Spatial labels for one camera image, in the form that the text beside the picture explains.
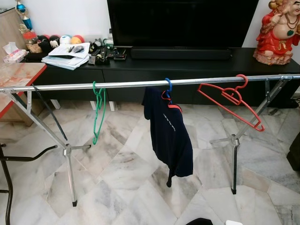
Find green plastic hanger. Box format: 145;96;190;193
91;81;108;145

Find red plastic hanger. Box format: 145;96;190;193
197;74;266;133

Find blue plastic hanger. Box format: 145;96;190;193
162;77;173;102

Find red laughing Buddha figurine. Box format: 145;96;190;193
253;0;300;66

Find black TV cabinet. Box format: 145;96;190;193
24;46;300;107

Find navy shirt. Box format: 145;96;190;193
142;86;194;188

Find black television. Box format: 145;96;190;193
107;0;260;48

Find silver metal clothes rack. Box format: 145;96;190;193
0;73;300;207

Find green and white container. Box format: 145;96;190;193
104;29;114;47

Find orange plush ball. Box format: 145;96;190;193
70;35;85;45

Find stack of white papers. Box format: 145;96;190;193
41;43;91;71

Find black plush ball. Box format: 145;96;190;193
48;35;60;48

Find red lidded jar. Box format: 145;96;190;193
24;30;43;53

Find gold trophy cup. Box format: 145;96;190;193
18;22;30;34

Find white tissue pack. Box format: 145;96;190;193
2;41;28;63

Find blue trophy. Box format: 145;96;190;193
15;0;34;31

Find light wooden cabinet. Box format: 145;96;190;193
0;7;39;126

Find black wire hanger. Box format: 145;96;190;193
31;85;69;142

